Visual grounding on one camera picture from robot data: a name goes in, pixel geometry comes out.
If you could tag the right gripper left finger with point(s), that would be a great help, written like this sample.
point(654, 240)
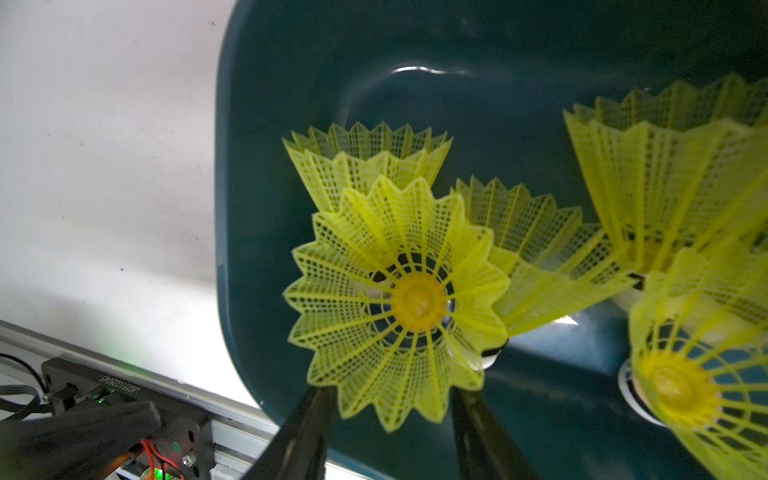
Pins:
point(299, 449)

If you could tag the aluminium front rail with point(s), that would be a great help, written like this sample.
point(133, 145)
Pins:
point(240, 433)

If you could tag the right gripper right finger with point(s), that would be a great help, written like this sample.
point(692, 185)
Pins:
point(484, 449)

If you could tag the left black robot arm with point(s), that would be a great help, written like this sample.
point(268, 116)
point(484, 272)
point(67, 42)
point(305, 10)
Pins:
point(82, 444)

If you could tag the yellow shuttlecock pile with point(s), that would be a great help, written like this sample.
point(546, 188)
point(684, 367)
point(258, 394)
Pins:
point(396, 301)

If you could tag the dark teal storage tray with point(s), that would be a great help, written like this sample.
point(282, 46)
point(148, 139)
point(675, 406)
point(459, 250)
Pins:
point(496, 76)

